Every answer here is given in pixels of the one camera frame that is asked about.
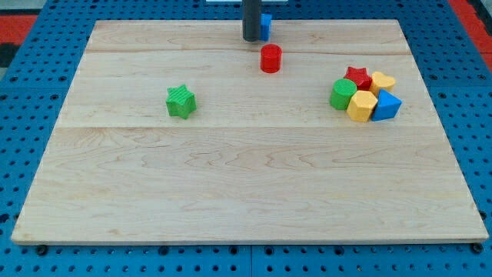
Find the green cylinder block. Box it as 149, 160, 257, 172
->
330, 78, 357, 110

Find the yellow heart block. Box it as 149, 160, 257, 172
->
369, 72, 396, 97

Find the yellow hexagon block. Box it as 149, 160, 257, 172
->
346, 90, 378, 122

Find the red cylinder block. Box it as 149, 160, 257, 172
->
260, 44, 282, 73

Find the blue cube block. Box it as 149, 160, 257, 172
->
260, 13, 272, 42

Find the red star block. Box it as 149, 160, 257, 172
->
344, 66, 372, 91

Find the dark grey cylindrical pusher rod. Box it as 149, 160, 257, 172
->
242, 0, 261, 42

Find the green star block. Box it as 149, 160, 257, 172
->
166, 85, 197, 119

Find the blue triangle block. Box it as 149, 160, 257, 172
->
371, 89, 402, 121

